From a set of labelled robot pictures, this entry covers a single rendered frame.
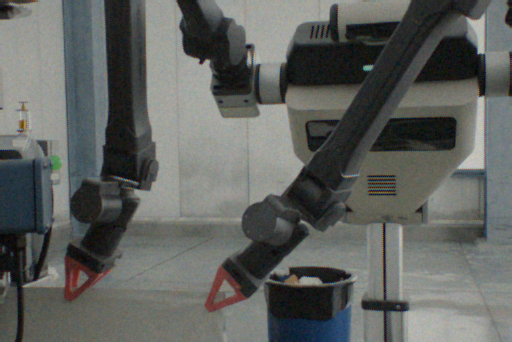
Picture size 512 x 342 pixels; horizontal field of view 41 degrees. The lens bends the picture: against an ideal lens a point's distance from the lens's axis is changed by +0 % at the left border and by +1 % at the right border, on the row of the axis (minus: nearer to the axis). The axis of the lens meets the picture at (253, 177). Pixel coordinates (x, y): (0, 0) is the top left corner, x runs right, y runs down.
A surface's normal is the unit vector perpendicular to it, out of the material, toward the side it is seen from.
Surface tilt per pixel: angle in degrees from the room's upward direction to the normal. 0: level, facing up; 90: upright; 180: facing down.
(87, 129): 90
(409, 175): 130
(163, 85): 90
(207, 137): 90
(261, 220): 74
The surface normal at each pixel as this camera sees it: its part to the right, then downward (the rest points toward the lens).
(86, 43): -0.23, 0.06
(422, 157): -0.16, 0.69
